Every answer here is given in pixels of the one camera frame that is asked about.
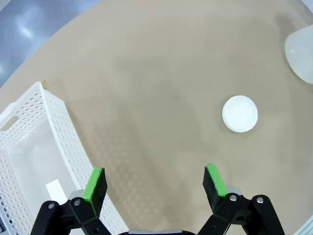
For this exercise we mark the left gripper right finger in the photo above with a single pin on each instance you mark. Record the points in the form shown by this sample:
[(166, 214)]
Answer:
[(214, 186)]

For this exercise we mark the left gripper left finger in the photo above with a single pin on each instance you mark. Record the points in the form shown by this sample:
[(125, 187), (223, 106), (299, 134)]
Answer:
[(94, 188)]

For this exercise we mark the white paper slip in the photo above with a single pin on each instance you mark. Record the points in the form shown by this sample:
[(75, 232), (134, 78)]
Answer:
[(55, 189)]

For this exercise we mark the translucent conical flask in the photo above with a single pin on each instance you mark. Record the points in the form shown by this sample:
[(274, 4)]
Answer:
[(302, 56)]

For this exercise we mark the small white round lid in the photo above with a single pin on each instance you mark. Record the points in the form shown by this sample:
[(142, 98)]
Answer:
[(240, 113)]

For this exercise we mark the aluminium profile base plate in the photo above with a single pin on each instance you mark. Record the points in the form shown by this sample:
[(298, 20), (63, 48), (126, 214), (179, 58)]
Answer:
[(306, 226)]

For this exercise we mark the white perforated plastic basket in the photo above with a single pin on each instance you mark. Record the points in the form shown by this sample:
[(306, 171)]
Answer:
[(29, 137)]

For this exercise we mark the small brown wooden piece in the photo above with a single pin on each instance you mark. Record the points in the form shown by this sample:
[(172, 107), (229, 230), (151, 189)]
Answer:
[(44, 84)]

